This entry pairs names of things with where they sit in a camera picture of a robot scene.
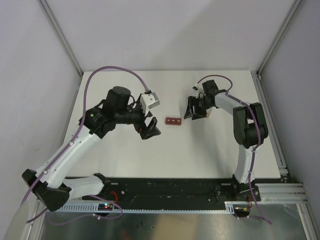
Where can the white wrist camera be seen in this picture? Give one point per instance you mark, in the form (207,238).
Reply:
(198,90)
(149,101)

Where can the right aluminium frame post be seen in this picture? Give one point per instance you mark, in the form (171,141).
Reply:
(280,34)

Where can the clear pill bottle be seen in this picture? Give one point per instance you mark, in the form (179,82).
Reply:
(208,113)

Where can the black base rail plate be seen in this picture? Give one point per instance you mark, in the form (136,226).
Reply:
(172,194)

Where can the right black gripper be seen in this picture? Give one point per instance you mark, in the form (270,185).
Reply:
(193,101)

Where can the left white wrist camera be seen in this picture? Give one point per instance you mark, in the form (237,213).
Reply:
(149,101)

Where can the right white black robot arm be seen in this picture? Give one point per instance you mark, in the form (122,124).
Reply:
(249,130)

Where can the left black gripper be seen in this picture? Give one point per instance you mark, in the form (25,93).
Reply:
(140,127)

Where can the aluminium frame post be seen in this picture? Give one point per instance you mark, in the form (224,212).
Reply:
(280,34)
(52,20)

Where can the red weekly pill organizer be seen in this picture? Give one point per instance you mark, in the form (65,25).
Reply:
(173,121)

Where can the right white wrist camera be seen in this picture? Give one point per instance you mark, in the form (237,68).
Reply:
(198,90)

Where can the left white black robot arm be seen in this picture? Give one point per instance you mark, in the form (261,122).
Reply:
(49,183)

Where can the shiny metal front plate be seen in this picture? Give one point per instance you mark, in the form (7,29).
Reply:
(286,225)

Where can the left aluminium frame post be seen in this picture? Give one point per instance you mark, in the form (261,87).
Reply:
(52,20)

